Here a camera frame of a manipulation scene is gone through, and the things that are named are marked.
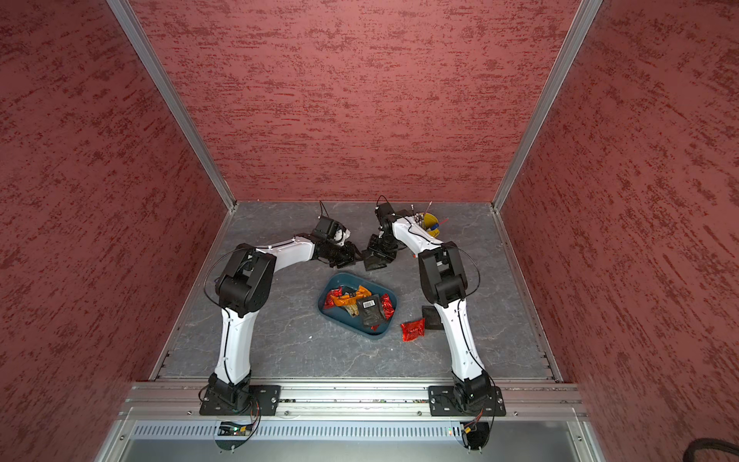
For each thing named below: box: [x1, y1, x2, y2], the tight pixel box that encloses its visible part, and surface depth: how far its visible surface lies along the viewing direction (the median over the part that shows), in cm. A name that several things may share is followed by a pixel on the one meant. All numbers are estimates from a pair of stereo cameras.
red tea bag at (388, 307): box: [381, 292, 395, 321], surface depth 90 cm
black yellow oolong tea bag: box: [343, 304, 360, 318], surface depth 89 cm
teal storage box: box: [317, 272, 399, 340], surface depth 90 cm
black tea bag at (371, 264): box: [363, 255, 388, 272], surface depth 103 cm
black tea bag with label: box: [357, 294, 385, 327], surface depth 87 cm
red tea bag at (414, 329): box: [400, 317, 427, 342], surface depth 86 cm
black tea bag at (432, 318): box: [421, 305, 445, 331], surface depth 91 cm
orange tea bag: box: [330, 284, 373, 308], surface depth 89 cm
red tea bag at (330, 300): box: [323, 286, 344, 310], surface depth 91 cm
